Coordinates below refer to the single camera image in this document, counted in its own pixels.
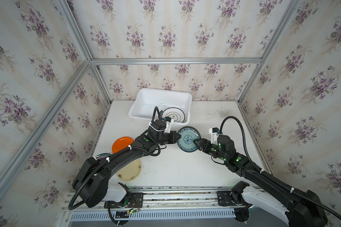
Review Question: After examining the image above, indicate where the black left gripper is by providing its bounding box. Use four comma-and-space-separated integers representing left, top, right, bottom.
155, 131, 181, 146

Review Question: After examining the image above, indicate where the teal blue floral plate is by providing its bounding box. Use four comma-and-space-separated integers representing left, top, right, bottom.
177, 126, 201, 153

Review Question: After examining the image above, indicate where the white plate black rim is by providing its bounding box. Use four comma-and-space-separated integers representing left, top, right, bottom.
162, 107, 186, 123

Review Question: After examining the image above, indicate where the yellowish cream plate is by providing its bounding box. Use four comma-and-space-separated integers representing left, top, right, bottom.
116, 159, 142, 182

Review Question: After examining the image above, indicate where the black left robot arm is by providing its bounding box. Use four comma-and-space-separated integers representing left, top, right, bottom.
68, 119, 181, 210

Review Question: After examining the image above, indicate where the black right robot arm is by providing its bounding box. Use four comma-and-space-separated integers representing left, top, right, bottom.
194, 135, 328, 227

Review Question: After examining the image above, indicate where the white plastic bin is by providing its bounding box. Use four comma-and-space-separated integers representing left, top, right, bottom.
128, 89, 192, 126

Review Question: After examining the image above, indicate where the orange plate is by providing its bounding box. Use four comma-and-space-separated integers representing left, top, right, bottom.
112, 136, 134, 154

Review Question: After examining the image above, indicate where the white green rim plate left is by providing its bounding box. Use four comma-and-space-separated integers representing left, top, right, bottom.
95, 153, 112, 160

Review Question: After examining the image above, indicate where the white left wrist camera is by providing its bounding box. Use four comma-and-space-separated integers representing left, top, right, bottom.
163, 116, 174, 133

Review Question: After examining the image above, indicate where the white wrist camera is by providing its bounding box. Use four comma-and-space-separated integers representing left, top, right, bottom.
163, 116, 174, 133
209, 127, 220, 144

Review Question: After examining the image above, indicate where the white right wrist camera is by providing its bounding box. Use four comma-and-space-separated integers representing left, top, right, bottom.
209, 127, 220, 144

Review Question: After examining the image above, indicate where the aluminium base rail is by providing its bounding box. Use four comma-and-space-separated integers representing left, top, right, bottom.
55, 187, 257, 227

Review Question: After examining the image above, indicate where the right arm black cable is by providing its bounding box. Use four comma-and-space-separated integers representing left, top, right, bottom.
219, 116, 341, 227

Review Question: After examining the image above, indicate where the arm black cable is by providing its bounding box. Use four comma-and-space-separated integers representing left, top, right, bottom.
219, 116, 341, 227
68, 106, 171, 211

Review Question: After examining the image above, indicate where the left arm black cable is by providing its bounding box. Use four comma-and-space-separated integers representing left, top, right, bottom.
68, 106, 171, 211

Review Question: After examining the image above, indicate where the aluminium frame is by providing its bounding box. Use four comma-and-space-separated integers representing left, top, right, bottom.
0, 1, 301, 201

